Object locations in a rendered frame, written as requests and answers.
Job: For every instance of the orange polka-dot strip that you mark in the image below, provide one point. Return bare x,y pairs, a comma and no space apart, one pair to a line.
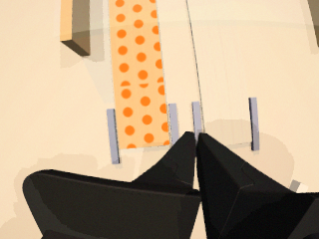
138,77

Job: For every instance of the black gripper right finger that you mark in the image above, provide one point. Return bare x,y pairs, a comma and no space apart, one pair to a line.
240,202

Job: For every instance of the tan open-top rectangular box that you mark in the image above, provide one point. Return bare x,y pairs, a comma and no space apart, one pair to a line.
76,20

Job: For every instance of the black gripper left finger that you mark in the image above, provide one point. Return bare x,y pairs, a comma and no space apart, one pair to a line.
159,204

